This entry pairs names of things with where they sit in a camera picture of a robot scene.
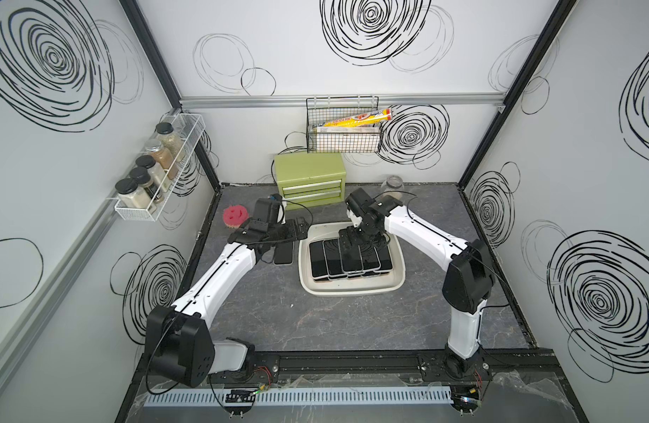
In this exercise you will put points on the glass jar with powder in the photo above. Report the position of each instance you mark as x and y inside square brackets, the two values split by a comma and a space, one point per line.
[393, 184]

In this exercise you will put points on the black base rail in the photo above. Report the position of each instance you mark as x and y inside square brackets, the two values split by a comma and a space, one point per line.
[351, 362]

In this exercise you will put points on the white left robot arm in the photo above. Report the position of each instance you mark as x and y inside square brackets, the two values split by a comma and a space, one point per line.
[178, 341]

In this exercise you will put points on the spice jar black lid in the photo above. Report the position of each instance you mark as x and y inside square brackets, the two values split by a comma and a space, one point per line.
[171, 140]
[132, 195]

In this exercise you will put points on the spice jar black lid front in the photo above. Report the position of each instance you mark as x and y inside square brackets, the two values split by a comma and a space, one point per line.
[132, 195]

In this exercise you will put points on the phone in mint case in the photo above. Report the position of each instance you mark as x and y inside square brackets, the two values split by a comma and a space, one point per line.
[333, 259]

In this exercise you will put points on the spice jar white contents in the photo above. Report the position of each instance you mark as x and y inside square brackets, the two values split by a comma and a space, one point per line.
[156, 171]

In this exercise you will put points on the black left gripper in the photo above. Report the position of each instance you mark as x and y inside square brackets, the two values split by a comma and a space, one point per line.
[301, 233]

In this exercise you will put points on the spice jar black lid rear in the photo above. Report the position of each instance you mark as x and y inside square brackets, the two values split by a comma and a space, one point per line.
[171, 140]

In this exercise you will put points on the white plastic storage box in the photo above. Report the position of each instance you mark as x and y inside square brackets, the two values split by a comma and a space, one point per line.
[366, 283]

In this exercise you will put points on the white box in basket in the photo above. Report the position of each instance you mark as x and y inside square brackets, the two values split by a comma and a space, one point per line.
[363, 130]

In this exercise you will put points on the clear wall spice shelf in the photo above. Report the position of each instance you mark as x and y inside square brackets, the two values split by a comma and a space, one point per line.
[173, 208]

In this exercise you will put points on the spice jar brown contents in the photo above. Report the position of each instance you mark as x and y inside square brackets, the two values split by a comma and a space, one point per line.
[162, 155]

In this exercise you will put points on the phone in pink case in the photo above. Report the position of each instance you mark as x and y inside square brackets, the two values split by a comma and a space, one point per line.
[318, 264]

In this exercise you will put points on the grey slotted cable duct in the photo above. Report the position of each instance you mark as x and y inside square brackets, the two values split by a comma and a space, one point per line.
[416, 395]

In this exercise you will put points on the rightmost black phone in box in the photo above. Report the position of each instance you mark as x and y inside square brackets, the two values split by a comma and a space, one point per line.
[384, 259]

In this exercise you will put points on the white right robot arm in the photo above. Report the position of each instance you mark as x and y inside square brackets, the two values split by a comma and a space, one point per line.
[468, 266]

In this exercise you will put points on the spice jar dark contents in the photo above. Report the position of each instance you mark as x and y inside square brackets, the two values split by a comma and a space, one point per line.
[144, 179]

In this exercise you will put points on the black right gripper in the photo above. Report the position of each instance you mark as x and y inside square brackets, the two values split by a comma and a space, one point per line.
[352, 240]

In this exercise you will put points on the black wire wall basket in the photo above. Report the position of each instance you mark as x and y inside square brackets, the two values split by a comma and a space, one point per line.
[337, 139]

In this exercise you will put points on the green metal drawer toolbox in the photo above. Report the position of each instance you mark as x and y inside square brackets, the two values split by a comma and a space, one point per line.
[310, 179]

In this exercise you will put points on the pink smiley sponge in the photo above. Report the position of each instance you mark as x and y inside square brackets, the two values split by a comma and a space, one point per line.
[235, 216]

